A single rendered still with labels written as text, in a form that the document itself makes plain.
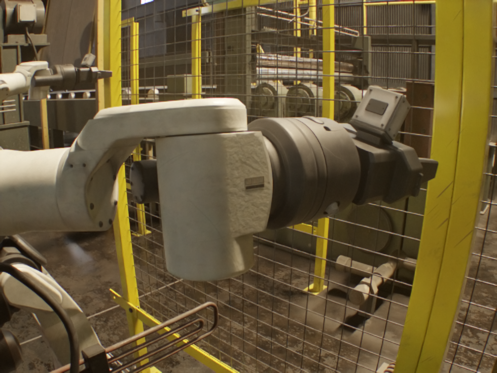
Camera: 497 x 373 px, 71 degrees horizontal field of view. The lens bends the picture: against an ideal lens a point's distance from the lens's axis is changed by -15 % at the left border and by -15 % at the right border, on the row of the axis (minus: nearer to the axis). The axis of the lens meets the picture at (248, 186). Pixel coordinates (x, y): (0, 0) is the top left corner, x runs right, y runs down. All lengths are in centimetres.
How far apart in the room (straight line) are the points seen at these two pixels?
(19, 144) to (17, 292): 416
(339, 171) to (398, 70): 1199
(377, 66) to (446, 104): 1187
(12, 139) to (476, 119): 466
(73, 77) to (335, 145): 113
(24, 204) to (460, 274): 68
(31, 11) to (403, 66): 1001
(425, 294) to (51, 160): 68
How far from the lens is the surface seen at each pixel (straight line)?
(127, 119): 26
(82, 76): 138
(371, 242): 278
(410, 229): 268
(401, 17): 1243
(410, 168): 37
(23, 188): 31
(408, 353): 88
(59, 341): 95
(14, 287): 82
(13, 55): 494
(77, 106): 608
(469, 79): 70
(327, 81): 226
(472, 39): 70
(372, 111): 38
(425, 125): 241
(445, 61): 71
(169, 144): 26
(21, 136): 492
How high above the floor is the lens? 130
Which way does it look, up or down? 15 degrees down
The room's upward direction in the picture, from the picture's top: straight up
